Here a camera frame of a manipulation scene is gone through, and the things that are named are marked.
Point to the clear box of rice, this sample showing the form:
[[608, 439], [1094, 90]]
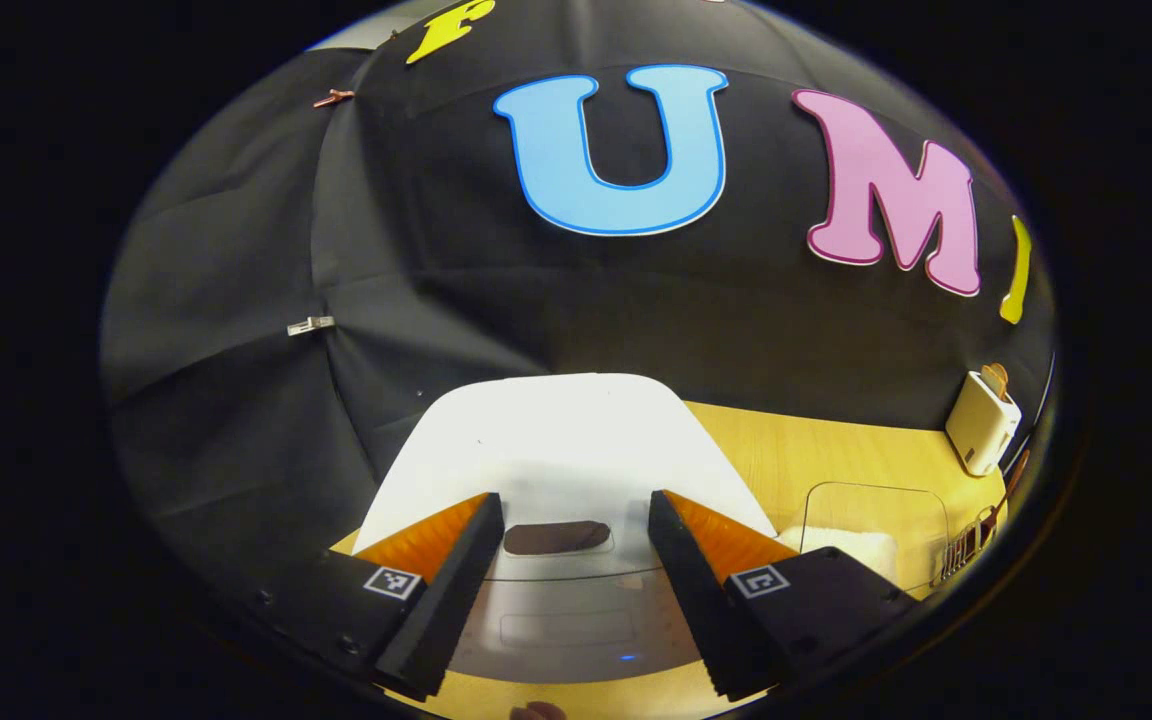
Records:
[[856, 545]]

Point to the white cloth clip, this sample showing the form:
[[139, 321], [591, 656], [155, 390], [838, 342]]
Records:
[[310, 326]]

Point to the copper cloth clip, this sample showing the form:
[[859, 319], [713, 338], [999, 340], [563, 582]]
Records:
[[334, 98]]

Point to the toasted bread slice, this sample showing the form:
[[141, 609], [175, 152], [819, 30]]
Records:
[[996, 378]]

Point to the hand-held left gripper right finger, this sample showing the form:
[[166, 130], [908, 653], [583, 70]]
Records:
[[696, 600]]

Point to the white rice cooker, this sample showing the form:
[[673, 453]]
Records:
[[556, 440]]

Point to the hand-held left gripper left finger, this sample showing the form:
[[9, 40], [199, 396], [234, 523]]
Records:
[[456, 590]]

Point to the black backdrop cloth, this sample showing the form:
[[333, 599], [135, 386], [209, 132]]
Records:
[[236, 300]]

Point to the white toaster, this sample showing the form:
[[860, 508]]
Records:
[[981, 425]]

